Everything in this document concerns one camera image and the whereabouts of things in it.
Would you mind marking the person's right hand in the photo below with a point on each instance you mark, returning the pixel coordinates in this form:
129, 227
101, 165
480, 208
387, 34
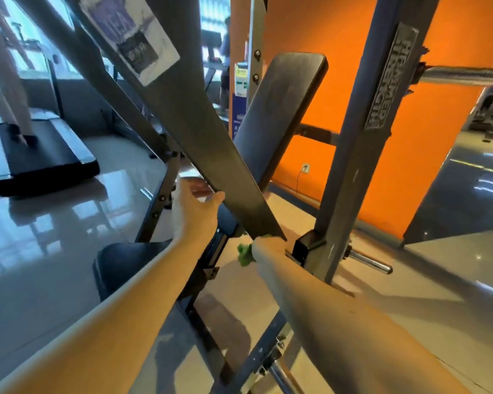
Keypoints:
267, 248

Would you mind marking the person's left hand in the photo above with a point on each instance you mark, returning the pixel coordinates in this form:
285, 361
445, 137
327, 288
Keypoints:
195, 213

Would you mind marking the green cleaning cloth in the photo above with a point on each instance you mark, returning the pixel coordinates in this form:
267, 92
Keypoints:
245, 255

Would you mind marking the grey steel gym machine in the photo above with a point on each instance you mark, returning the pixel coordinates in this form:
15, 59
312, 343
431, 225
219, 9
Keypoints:
361, 160

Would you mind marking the person's right forearm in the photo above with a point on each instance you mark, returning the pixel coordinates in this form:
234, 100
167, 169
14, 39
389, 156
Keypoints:
353, 332

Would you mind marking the person's left forearm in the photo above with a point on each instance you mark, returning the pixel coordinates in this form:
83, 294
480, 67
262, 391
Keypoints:
98, 332

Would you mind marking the chrome weight storage peg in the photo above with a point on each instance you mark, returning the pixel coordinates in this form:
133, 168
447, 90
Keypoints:
370, 261
281, 379

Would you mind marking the dark blue stand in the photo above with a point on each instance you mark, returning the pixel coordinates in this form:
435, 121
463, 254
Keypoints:
237, 117

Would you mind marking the black treadmill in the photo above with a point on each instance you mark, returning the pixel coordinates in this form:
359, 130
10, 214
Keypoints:
37, 160

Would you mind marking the large bright window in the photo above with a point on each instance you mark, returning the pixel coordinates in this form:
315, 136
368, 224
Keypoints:
33, 28

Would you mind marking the white wall outlet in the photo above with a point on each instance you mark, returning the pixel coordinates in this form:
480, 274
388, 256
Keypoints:
305, 168

